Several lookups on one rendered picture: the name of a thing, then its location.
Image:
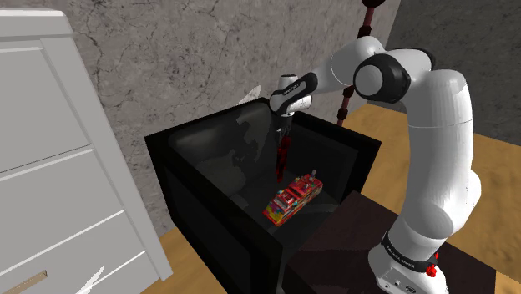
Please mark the white chest of drawers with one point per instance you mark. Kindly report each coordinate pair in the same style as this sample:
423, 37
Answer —
53, 163

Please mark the red multicoloured toy truck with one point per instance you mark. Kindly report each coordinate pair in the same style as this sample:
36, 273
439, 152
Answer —
294, 197

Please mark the dark red turned pole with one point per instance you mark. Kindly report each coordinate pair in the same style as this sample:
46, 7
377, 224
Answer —
348, 95

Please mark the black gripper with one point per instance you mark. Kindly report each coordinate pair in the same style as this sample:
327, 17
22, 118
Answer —
285, 122

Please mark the black armchair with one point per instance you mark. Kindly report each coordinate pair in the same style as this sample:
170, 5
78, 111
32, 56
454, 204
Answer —
211, 220

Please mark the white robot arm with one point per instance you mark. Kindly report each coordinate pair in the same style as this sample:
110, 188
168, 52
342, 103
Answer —
439, 163

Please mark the dark red slender object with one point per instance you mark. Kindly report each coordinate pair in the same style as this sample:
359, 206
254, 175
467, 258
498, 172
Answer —
283, 159

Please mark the dark robot stand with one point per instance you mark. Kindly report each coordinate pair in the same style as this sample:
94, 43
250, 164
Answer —
346, 252

